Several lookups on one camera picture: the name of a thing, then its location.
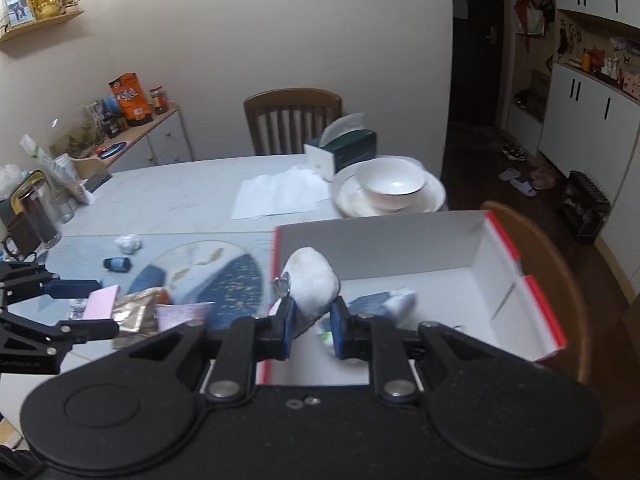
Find marble patterned desktop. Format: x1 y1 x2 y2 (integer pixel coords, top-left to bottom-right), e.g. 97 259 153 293
0 152 449 421

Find white bowl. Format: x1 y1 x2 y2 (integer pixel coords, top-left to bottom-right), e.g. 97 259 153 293
356 157 429 212

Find crumpled foil packet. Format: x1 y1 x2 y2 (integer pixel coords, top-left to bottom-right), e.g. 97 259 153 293
112 287 172 351

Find dark bottle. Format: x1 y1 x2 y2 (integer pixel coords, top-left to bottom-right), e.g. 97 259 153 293
102 98 129 137

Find wooden wall shelf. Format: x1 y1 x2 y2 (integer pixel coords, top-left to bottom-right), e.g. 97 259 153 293
0 6 86 44

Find round-backed wooden chair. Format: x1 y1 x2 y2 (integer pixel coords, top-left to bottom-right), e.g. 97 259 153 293
480 200 594 386

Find dark mug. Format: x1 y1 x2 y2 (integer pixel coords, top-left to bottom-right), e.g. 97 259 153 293
1 214 42 262

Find white sideboard cabinet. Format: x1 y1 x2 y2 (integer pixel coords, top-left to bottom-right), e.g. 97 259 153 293
65 102 196 177

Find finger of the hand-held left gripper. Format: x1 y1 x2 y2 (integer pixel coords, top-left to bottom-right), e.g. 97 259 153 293
0 260 103 306
0 307 120 357

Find white cabinet with black handles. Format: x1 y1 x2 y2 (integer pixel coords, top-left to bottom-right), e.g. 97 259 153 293
537 61 640 213

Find hanging bags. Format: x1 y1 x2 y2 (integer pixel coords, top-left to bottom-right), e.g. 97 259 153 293
514 0 557 37

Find crumpled white paper ball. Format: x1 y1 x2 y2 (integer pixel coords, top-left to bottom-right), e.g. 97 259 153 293
114 233 144 255

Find beige wooden holder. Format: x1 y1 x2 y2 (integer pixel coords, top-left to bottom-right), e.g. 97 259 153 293
66 155 109 182

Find red-lidded jar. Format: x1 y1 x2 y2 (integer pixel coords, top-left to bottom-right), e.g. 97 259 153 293
149 86 171 116

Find red box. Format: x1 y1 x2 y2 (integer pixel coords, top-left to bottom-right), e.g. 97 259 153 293
255 210 570 388

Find orange snack bag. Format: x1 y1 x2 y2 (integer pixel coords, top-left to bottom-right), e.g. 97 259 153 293
108 72 154 128

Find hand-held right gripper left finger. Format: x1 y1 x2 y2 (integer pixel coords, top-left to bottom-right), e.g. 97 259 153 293
127 297 297 405

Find purple slippers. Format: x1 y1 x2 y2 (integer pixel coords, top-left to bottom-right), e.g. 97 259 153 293
499 167 539 197

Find pink slippers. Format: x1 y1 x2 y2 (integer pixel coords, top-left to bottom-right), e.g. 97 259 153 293
530 167 559 191

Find white and green bag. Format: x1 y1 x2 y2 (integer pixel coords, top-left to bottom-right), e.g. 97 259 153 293
19 134 97 206

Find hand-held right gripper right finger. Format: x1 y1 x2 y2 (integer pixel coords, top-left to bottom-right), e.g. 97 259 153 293
330 296 506 405

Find white paper towel sheet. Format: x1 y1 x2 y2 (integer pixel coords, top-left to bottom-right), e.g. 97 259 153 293
230 164 334 221

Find stacked white plates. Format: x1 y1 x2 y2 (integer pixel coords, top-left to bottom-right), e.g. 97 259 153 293
338 159 442 216

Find dark door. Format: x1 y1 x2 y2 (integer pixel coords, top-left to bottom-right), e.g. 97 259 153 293
450 0 517 126

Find slatted wooden chair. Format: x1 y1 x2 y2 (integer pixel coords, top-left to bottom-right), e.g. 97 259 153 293
243 88 344 156

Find pink sticky note pad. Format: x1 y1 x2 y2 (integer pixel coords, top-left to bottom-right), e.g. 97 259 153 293
82 285 121 321

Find glass jug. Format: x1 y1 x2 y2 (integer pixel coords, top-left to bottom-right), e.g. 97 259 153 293
10 179 62 249

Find blue and white packet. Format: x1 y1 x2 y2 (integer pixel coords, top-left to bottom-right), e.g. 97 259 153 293
345 286 419 325

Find photo frame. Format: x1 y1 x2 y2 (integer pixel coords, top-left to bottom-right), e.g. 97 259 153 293
1 0 34 29

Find white plate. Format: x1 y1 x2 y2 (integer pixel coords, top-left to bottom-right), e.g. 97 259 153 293
332 157 448 220

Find green tissue box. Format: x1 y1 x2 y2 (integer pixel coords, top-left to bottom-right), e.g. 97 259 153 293
303 112 378 181

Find pale purple packet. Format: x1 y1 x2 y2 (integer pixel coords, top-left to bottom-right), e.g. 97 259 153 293
157 302 216 333

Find white plush keychain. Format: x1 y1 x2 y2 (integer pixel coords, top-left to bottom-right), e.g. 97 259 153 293
270 246 342 338

